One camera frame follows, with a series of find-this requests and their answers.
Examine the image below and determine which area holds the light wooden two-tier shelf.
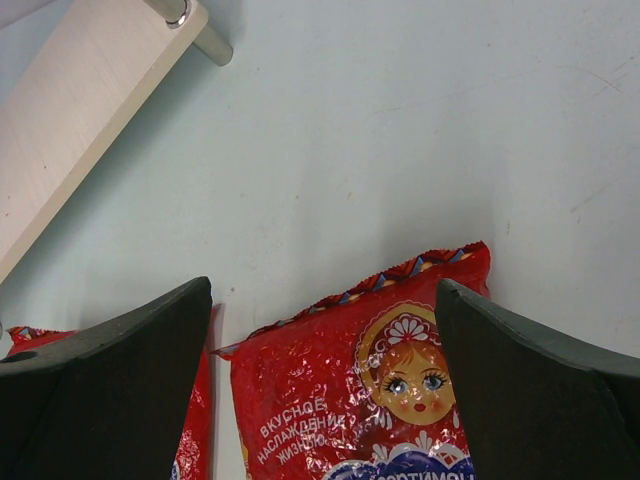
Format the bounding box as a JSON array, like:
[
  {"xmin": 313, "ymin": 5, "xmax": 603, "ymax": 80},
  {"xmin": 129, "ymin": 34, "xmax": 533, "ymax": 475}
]
[{"xmin": 1, "ymin": 1, "xmax": 233, "ymax": 278}]

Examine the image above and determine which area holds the red matryoshka candy bag right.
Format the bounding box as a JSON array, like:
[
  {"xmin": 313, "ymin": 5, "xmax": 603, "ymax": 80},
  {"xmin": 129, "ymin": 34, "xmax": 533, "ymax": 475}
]
[{"xmin": 218, "ymin": 242, "xmax": 491, "ymax": 479}]

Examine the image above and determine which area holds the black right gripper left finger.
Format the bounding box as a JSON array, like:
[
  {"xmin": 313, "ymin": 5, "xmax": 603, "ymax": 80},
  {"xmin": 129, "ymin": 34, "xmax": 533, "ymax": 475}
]
[{"xmin": 0, "ymin": 276, "xmax": 214, "ymax": 480}]

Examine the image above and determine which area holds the red matryoshka candy bag left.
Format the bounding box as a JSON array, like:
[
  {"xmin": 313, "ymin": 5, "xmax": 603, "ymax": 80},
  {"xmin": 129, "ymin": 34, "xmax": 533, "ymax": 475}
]
[{"xmin": 4, "ymin": 303, "xmax": 224, "ymax": 480}]

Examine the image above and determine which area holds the red matryoshka candy bag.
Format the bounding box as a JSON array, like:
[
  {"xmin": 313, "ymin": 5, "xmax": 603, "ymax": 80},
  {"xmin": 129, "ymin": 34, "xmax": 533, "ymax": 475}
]
[
  {"xmin": 4, "ymin": 303, "xmax": 224, "ymax": 480},
  {"xmin": 218, "ymin": 242, "xmax": 491, "ymax": 479}
]

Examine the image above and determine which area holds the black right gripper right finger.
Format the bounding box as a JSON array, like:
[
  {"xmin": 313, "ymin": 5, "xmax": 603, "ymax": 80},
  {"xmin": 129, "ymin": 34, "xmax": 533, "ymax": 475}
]
[{"xmin": 436, "ymin": 279, "xmax": 639, "ymax": 479}]

